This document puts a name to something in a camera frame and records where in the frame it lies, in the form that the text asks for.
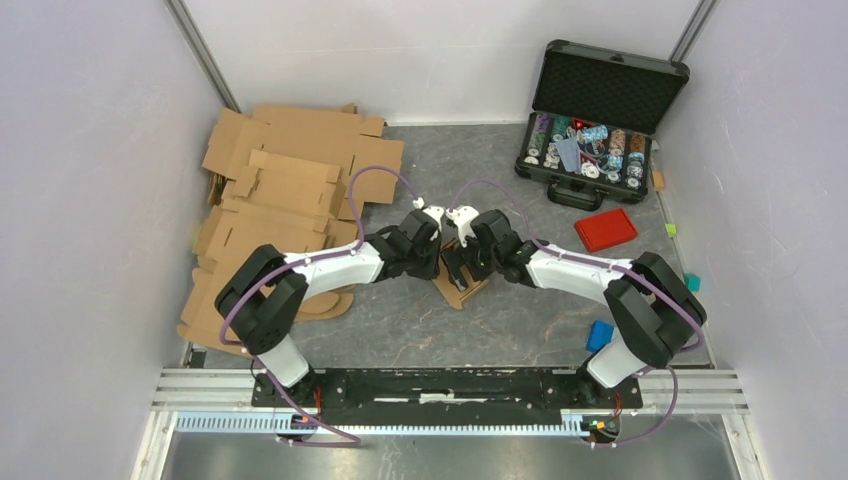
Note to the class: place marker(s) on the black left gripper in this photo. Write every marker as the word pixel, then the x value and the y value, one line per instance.
pixel 431 271

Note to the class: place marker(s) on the small orange wooden block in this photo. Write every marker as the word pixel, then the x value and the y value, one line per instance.
pixel 658 180

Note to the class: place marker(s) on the stack of flat cardboard boxes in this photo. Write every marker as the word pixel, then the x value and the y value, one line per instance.
pixel 287 176

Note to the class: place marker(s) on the teal cube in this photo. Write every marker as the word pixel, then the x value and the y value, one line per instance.
pixel 692 282

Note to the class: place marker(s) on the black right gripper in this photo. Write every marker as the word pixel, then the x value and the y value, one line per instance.
pixel 456 259

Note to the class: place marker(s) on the red flat box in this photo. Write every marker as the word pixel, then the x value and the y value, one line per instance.
pixel 605 230

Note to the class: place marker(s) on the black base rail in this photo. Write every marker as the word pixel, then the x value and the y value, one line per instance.
pixel 455 397

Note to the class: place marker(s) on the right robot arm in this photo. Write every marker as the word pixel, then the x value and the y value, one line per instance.
pixel 656 315

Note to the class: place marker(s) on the black poker chip case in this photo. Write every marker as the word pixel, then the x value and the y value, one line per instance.
pixel 594 110

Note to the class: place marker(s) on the blue block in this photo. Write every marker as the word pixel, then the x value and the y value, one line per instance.
pixel 600 335

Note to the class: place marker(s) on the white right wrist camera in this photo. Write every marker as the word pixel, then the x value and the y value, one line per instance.
pixel 461 219

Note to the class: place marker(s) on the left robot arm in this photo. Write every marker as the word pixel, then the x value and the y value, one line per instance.
pixel 261 300

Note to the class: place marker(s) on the brown cardboard box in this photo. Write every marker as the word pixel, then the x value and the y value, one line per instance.
pixel 457 280

